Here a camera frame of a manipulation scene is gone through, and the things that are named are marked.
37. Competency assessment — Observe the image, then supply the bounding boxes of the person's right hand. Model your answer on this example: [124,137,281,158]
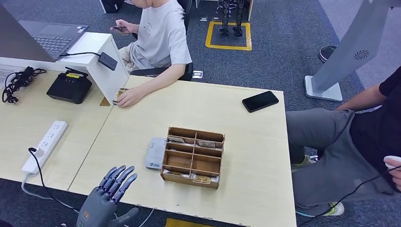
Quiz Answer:
[110,19,132,35]

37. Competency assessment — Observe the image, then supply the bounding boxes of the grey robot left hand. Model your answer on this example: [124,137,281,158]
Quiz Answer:
[76,165,139,227]

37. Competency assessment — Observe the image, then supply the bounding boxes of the person's left hand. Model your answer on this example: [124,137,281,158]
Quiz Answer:
[384,158,401,192]
[116,86,146,108]

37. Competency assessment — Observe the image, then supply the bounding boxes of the white oval remote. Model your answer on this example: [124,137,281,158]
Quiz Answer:
[383,156,401,169]

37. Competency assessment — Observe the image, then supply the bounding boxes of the person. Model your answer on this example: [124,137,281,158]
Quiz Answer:
[109,0,193,108]
[286,66,401,217]

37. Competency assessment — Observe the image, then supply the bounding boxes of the grey card reader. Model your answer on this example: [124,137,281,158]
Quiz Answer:
[144,137,167,170]

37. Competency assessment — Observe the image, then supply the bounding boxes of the stack of patterned cards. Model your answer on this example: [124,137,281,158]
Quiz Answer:
[112,88,129,105]

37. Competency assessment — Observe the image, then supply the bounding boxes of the black box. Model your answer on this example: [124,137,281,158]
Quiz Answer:
[100,0,124,14]

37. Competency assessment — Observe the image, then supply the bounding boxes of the black office chair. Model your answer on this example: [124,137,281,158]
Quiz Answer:
[130,0,194,81]

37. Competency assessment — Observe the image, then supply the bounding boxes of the white desk riser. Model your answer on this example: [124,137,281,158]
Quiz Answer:
[0,32,130,105]

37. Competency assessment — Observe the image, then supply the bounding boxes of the black desktop device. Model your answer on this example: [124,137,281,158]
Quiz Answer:
[46,66,93,105]

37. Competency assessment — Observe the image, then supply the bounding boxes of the green white shoe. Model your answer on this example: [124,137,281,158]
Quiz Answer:
[290,154,318,170]
[325,201,345,218]

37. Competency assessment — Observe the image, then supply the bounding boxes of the white power strip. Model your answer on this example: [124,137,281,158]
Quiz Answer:
[21,120,69,175]

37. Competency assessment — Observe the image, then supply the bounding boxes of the yellow floor tape square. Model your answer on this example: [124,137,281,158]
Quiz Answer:
[205,21,253,52]

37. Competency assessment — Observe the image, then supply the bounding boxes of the yellow floor sticker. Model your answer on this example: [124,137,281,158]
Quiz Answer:
[165,218,214,227]

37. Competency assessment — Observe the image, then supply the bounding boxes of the brown wooden compartment box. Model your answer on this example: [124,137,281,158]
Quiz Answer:
[160,126,226,190]

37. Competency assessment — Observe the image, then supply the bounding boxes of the black humanoid robot legs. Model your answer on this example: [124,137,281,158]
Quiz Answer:
[217,0,245,37]

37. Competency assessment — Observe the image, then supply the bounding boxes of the grey laptop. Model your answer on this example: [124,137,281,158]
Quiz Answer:
[0,3,89,62]

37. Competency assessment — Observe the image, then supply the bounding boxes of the pale flat keyboard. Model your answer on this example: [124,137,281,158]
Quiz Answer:
[0,65,25,91]

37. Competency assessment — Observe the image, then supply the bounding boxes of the black smartphone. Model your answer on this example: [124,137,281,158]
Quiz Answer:
[242,91,280,113]

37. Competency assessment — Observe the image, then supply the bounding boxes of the grey kiosk stand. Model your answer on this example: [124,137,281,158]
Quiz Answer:
[304,0,401,103]

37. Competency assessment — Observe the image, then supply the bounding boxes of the round black base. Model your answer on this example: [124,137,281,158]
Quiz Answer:
[318,45,338,63]

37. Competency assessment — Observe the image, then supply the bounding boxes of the black power adapter with cable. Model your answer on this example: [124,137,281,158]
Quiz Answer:
[60,52,118,71]

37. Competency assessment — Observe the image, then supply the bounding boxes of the black remote cable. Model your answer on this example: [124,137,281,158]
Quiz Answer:
[297,165,401,227]

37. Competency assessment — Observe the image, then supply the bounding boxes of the black plugged cable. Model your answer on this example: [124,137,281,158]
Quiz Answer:
[28,147,79,213]

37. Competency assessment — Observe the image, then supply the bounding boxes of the white power cable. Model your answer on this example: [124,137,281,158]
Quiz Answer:
[21,174,156,227]

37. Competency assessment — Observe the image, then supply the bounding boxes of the bundled black cable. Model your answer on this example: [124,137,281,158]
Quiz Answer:
[1,66,47,105]

